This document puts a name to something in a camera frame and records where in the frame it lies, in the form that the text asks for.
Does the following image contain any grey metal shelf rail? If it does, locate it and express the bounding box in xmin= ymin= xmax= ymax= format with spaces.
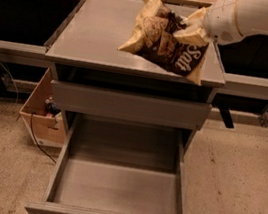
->
xmin=0 ymin=40 xmax=52 ymax=68

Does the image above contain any black cable on floor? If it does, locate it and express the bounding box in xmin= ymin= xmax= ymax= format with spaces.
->
xmin=22 ymin=111 xmax=65 ymax=166

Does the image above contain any open grey middle drawer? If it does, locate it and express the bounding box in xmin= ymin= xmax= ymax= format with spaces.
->
xmin=26 ymin=114 xmax=187 ymax=214

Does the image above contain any closed grey top drawer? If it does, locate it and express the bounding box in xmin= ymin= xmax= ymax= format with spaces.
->
xmin=51 ymin=80 xmax=211 ymax=130

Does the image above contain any wooden box on floor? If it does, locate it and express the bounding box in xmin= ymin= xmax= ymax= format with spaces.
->
xmin=20 ymin=68 xmax=66 ymax=148

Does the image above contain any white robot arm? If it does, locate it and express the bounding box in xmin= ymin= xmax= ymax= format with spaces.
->
xmin=174 ymin=0 xmax=268 ymax=46

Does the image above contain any grey drawer cabinet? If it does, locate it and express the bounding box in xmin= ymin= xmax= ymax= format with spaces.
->
xmin=30 ymin=0 xmax=237 ymax=156

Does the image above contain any brown sea salt chip bag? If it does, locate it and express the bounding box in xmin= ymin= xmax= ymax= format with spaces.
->
xmin=118 ymin=0 xmax=209 ymax=85

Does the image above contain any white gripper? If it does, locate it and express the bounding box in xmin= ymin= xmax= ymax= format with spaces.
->
xmin=173 ymin=0 xmax=243 ymax=47

